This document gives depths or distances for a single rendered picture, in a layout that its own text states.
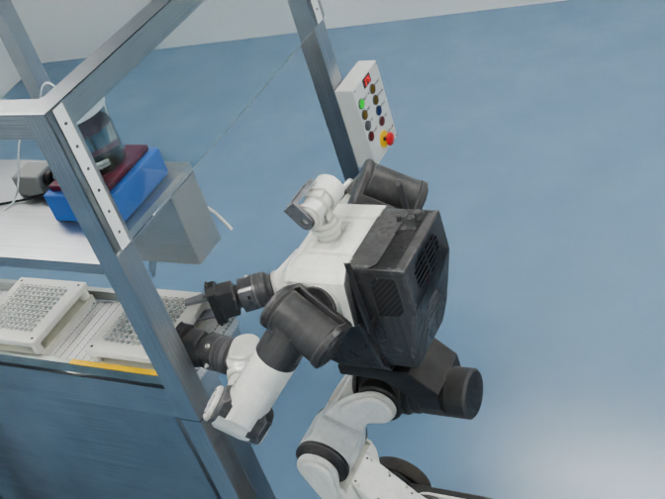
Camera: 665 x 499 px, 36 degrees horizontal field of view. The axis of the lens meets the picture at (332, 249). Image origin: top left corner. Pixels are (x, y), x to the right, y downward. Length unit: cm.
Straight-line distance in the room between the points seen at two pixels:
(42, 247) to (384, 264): 81
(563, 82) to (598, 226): 116
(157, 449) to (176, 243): 66
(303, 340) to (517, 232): 228
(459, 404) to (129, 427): 102
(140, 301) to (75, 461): 106
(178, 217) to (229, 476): 65
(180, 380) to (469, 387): 65
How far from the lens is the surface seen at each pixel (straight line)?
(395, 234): 208
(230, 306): 259
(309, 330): 195
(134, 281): 223
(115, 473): 315
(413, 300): 202
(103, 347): 266
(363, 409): 235
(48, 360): 278
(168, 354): 235
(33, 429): 322
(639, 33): 538
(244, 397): 206
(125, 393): 268
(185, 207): 246
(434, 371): 227
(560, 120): 478
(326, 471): 259
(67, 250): 234
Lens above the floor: 245
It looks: 34 degrees down
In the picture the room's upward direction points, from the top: 19 degrees counter-clockwise
